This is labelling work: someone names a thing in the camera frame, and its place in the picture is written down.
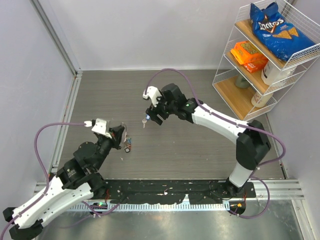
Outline cream bottle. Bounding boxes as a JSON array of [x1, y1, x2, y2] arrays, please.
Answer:
[[251, 91, 273, 108]]

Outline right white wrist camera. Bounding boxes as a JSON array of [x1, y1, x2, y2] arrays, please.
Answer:
[[142, 86, 162, 107]]

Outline large metal keyring with keys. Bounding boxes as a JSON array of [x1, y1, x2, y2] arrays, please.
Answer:
[[121, 122, 132, 153]]

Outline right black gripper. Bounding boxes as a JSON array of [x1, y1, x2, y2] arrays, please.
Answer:
[[146, 90, 177, 125]]

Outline white wire shelf rack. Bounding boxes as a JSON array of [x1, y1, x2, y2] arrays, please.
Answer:
[[212, 0, 320, 121]]

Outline grey cup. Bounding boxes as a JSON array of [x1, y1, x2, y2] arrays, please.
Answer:
[[234, 73, 250, 89]]

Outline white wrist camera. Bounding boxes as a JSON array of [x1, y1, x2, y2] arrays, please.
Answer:
[[142, 86, 162, 107], [84, 118, 112, 139]]

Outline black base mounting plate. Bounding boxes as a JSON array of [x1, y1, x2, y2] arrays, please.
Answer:
[[91, 179, 256, 205]]

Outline orange snack box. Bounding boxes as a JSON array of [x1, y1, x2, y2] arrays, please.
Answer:
[[230, 41, 268, 74]]

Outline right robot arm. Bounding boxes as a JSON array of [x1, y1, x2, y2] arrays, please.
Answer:
[[142, 83, 271, 197]]

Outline blue Doritos chip bag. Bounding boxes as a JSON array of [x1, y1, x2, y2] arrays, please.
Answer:
[[249, 2, 315, 62]]

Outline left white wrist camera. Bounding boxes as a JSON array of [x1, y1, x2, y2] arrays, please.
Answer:
[[84, 118, 112, 139]]

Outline aluminium frame rail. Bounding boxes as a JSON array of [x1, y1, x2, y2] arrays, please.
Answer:
[[29, 0, 84, 202]]

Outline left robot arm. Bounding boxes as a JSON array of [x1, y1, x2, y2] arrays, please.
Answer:
[[3, 124, 125, 240]]

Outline white plastic jug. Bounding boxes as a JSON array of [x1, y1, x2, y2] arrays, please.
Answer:
[[261, 60, 297, 86]]

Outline key with blue tag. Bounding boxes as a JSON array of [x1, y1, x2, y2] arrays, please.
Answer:
[[142, 114, 151, 128]]

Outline white slotted cable duct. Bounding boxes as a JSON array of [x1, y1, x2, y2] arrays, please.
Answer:
[[65, 200, 230, 213]]

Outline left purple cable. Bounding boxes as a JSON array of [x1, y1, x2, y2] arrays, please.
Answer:
[[0, 121, 126, 238]]

